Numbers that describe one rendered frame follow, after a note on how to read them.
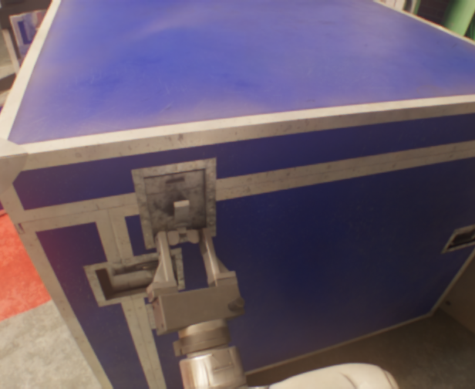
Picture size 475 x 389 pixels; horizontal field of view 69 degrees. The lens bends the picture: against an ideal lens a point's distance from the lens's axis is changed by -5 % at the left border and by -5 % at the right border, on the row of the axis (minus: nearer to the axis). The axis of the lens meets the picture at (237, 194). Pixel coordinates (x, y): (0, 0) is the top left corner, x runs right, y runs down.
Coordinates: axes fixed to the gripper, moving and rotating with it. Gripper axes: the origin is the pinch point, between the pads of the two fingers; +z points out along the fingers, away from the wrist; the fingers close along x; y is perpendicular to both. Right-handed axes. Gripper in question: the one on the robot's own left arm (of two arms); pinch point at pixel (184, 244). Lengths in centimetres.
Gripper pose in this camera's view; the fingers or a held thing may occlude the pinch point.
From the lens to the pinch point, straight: 60.5
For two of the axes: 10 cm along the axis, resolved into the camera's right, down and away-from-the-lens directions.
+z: -2.5, -8.9, 3.8
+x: -8.7, 0.3, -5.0
